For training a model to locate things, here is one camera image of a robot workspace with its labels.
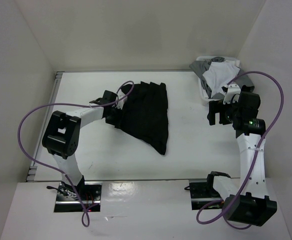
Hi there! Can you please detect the black pleated skirt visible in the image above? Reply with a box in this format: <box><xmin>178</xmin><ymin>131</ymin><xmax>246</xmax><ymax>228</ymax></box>
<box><xmin>115</xmin><ymin>82</ymin><xmax>169</xmax><ymax>156</ymax></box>

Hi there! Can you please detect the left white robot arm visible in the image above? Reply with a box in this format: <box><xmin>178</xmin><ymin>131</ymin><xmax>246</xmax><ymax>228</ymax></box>
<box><xmin>42</xmin><ymin>90</ymin><xmax>127</xmax><ymax>200</ymax></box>

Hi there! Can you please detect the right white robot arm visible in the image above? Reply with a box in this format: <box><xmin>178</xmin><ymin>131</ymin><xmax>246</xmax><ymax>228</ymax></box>
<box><xmin>205</xmin><ymin>92</ymin><xmax>277</xmax><ymax>227</ymax></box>

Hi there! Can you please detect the white laundry basket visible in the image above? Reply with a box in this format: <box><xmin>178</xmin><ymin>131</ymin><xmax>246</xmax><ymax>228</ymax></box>
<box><xmin>196</xmin><ymin>55</ymin><xmax>241</xmax><ymax>106</ymax></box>

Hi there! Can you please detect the grey garment in basket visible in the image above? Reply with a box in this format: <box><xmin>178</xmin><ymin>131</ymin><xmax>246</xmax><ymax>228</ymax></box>
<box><xmin>189</xmin><ymin>56</ymin><xmax>255</xmax><ymax>100</ymax></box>

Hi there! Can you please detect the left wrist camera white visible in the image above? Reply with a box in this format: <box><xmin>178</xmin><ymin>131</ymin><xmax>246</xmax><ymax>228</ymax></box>
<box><xmin>114</xmin><ymin>94</ymin><xmax>128</xmax><ymax>110</ymax></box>

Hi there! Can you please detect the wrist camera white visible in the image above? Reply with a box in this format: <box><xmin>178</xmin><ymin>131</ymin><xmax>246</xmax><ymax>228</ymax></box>
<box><xmin>222</xmin><ymin>83</ymin><xmax>241</xmax><ymax>105</ymax></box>
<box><xmin>114</xmin><ymin>94</ymin><xmax>128</xmax><ymax>110</ymax></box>

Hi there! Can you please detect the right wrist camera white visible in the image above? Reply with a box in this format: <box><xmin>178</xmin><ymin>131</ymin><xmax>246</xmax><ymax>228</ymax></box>
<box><xmin>222</xmin><ymin>83</ymin><xmax>241</xmax><ymax>105</ymax></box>

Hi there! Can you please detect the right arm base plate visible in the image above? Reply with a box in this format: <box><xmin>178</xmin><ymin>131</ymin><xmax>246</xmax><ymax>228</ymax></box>
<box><xmin>184</xmin><ymin>179</ymin><xmax>224</xmax><ymax>211</ymax></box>

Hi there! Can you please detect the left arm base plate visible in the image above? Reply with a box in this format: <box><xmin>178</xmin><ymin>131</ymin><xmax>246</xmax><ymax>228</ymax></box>
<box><xmin>46</xmin><ymin>181</ymin><xmax>102</xmax><ymax>213</ymax></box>

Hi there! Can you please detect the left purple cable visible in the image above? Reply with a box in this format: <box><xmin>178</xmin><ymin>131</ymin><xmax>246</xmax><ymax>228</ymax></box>
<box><xmin>17</xmin><ymin>80</ymin><xmax>135</xmax><ymax>228</ymax></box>

